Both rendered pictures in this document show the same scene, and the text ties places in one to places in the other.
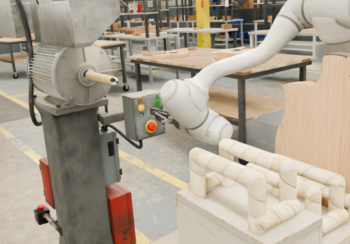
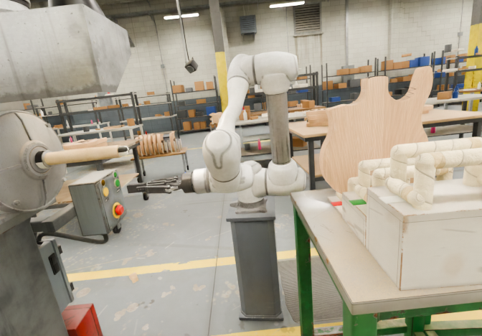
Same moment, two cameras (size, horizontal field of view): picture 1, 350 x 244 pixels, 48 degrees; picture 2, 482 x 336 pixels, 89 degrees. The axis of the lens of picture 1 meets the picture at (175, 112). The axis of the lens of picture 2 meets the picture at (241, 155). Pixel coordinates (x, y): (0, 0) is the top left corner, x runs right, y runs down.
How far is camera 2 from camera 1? 0.95 m
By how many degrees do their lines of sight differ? 52
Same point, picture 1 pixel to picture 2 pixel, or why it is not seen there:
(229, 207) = (455, 199)
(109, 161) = (56, 281)
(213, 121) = (242, 167)
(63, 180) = not seen: outside the picture
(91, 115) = (23, 227)
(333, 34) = (282, 85)
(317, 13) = (270, 71)
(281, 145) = (330, 160)
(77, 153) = (14, 294)
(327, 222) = not seen: hidden behind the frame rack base
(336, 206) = not seen: hidden behind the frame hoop
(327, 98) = (372, 110)
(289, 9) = (241, 71)
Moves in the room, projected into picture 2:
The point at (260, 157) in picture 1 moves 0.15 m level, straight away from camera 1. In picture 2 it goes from (455, 143) to (379, 139)
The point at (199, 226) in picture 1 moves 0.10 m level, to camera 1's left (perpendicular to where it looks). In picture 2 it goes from (446, 233) to (451, 265)
